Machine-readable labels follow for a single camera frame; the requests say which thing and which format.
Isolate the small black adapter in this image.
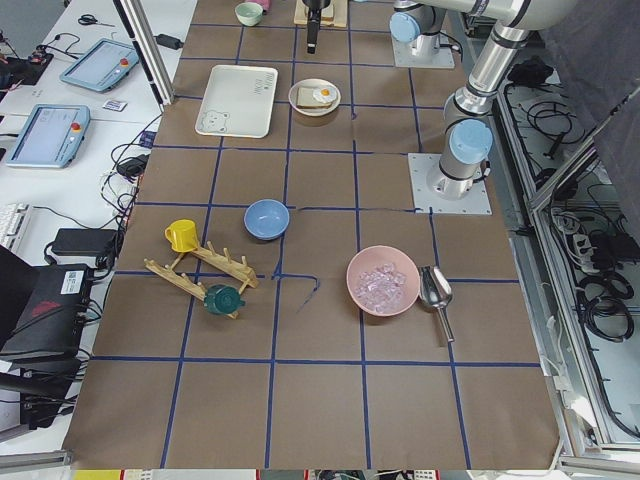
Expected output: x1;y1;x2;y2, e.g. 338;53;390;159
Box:
155;34;184;50

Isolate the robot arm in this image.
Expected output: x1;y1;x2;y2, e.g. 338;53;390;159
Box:
302;0;446;54
389;0;576;200

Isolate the aluminium frame post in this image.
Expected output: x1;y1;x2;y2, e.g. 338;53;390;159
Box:
113;0;174;106

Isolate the metal scoop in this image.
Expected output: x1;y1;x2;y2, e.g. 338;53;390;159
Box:
418;266;455;343

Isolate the blue bowl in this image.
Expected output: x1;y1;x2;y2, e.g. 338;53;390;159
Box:
244;199;290;241

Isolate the white round plate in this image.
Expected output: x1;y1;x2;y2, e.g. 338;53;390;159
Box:
288;78;341;117

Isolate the bread slice on plate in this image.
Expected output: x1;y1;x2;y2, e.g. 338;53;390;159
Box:
296;87;333;109

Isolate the upper teach pendant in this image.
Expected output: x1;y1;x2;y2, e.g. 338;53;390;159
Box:
60;38;139;92

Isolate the wooden cutting board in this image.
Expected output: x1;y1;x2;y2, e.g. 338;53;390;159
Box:
294;0;348;28

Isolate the pink bowl with ice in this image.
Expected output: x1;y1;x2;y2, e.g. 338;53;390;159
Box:
346;245;420;316

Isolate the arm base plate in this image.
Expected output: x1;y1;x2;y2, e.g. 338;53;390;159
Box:
392;35;455;69
408;153;492;215

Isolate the black power adapter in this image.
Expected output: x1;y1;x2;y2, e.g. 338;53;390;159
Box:
44;228;116;265

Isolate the white keyboard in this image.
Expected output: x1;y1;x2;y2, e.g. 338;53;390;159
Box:
0;203;33;254

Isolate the yellow cup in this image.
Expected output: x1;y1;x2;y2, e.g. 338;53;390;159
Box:
164;219;200;253

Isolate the pink cloth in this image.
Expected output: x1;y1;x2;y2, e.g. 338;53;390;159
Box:
255;0;271;12

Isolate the wooden cup rack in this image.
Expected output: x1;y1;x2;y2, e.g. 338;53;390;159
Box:
144;240;261;320

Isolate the lower teach pendant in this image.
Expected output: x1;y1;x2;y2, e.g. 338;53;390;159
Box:
6;104;91;169

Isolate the black computer box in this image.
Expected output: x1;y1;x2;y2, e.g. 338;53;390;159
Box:
1;247;93;362

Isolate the fried egg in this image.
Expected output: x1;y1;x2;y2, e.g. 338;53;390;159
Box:
312;86;338;104

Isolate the teach pendant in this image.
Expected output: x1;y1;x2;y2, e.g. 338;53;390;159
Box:
60;38;139;92
6;104;91;169

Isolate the dark green cup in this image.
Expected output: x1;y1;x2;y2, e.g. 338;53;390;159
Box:
203;284;245;318

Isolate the green bowl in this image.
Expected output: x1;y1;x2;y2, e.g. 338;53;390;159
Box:
235;2;263;27

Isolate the white bear tray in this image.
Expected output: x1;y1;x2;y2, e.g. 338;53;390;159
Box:
195;65;278;138

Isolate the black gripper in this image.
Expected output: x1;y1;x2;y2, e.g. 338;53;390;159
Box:
303;0;330;54

